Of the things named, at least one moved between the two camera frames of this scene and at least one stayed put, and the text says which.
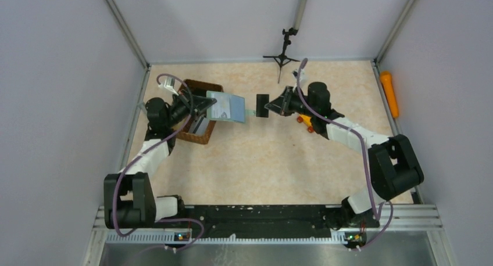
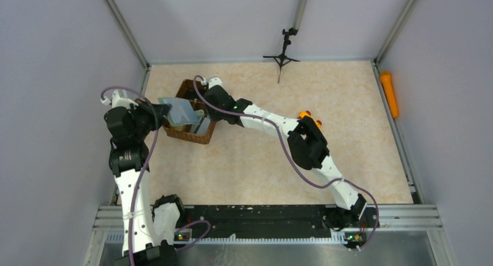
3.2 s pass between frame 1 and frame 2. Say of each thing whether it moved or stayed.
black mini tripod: stayed
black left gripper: moved
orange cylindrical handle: stayed
